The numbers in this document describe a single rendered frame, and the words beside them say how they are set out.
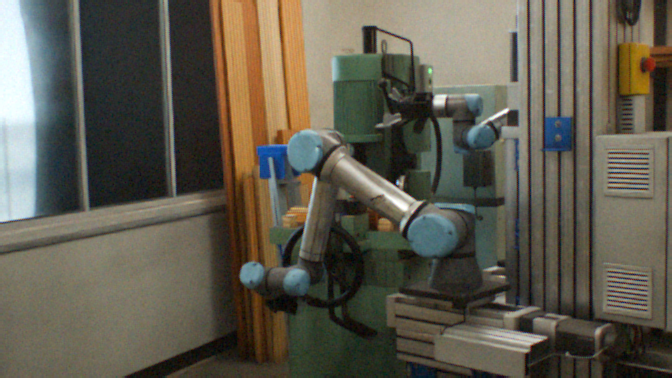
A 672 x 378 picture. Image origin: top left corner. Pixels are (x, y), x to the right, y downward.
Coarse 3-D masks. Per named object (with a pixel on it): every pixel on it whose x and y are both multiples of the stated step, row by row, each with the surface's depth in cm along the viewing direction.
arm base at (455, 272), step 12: (432, 264) 235; (444, 264) 229; (456, 264) 228; (468, 264) 229; (432, 276) 232; (444, 276) 229; (456, 276) 228; (468, 276) 228; (480, 276) 232; (432, 288) 231; (444, 288) 228; (456, 288) 227; (468, 288) 228
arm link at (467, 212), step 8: (440, 208) 229; (448, 208) 227; (456, 208) 227; (464, 208) 227; (472, 208) 229; (464, 216) 227; (472, 216) 229; (472, 224) 229; (472, 232) 229; (472, 240) 230; (464, 248) 228; (472, 248) 230
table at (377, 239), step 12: (276, 228) 302; (288, 228) 299; (372, 228) 293; (396, 228) 292; (276, 240) 302; (300, 240) 298; (372, 240) 287; (384, 240) 285; (396, 240) 283; (336, 252) 282; (348, 252) 281
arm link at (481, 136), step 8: (504, 112) 262; (488, 120) 262; (496, 120) 261; (504, 120) 261; (464, 128) 267; (472, 128) 260; (480, 128) 257; (488, 128) 258; (496, 128) 260; (464, 136) 264; (472, 136) 258; (480, 136) 257; (488, 136) 258; (496, 136) 261; (464, 144) 268; (472, 144) 260; (480, 144) 258; (488, 144) 258
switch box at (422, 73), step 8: (424, 64) 319; (416, 72) 320; (424, 72) 319; (432, 72) 326; (416, 80) 320; (424, 80) 319; (432, 80) 327; (416, 88) 321; (424, 88) 319; (432, 88) 327
